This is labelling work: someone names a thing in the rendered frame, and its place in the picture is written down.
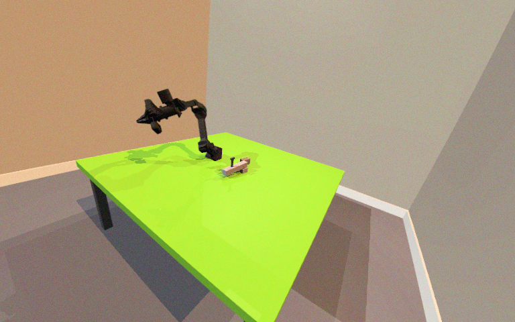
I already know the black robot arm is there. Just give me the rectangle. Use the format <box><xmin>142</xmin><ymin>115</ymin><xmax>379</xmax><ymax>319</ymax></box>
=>
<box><xmin>146</xmin><ymin>89</ymin><xmax>218</xmax><ymax>158</ymax></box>

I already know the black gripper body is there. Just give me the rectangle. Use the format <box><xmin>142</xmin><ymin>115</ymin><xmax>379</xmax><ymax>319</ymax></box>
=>
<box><xmin>145</xmin><ymin>99</ymin><xmax>168</xmax><ymax>134</ymax></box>

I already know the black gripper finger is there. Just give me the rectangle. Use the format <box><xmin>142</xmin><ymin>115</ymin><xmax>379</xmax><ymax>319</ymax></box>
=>
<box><xmin>136</xmin><ymin>112</ymin><xmax>151</xmax><ymax>121</ymax></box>
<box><xmin>137</xmin><ymin>116</ymin><xmax>151</xmax><ymax>124</ymax></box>

